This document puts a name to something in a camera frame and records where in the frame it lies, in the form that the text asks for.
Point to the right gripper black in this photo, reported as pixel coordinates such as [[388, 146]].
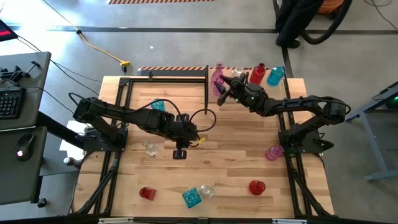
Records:
[[250, 98]]

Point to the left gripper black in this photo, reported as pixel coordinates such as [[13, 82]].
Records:
[[182, 132]]

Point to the clear round glass vase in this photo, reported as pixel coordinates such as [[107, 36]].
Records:
[[237, 71]]

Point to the pink ribbed carafe vase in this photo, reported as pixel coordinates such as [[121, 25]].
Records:
[[218, 70]]

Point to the clear faceted glass vase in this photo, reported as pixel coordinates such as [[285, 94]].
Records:
[[151, 150]]

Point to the red ribbed bottle vase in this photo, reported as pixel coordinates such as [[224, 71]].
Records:
[[257, 75]]

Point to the blue square cut-glass vase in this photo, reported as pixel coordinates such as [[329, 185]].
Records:
[[191, 198]]

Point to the clear squat ribbed vase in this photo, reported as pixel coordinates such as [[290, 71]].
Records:
[[206, 190]]

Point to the blue diamond-cut bottle vase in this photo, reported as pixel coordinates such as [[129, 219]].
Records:
[[275, 77]]

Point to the red bulbous glass vase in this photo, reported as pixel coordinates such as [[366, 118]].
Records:
[[257, 187]]

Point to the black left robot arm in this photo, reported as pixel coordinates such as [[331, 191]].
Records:
[[124, 112]]

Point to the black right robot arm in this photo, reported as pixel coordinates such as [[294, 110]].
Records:
[[298, 102]]

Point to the red square glass vase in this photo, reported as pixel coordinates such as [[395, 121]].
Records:
[[147, 193]]

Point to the blue small round vase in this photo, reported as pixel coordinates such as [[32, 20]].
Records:
[[158, 105]]

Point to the black plate hazard-striped edge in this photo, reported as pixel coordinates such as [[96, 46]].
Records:
[[174, 73]]

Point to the pink ribbed bottle vase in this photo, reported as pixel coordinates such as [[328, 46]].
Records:
[[275, 152]]

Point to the small bottle white cap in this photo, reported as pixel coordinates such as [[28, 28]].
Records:
[[71, 161]]

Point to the white paper sheet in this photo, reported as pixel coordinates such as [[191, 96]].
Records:
[[70, 149]]

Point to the black round knob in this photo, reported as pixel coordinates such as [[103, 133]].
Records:
[[41, 203]]

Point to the black computer mouse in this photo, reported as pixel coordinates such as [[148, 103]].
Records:
[[25, 146]]

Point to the blue-grey metal table stand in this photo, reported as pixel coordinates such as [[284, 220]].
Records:
[[374, 146]]

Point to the grey desk top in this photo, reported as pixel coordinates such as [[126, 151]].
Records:
[[18, 180], [34, 93]]

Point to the green-lit black device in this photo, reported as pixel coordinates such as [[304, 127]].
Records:
[[394, 100]]

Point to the black keyboard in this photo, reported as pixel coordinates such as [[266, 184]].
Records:
[[11, 104]]

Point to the black desk clamp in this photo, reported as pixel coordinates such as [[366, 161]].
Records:
[[15, 74]]

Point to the dark screen red stripe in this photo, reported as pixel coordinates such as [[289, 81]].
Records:
[[6, 31]]

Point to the wooden shelf black metal frame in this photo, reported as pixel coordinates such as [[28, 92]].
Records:
[[275, 93]]

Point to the silver aluminium bracket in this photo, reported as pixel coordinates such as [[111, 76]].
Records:
[[289, 221], [116, 221]]

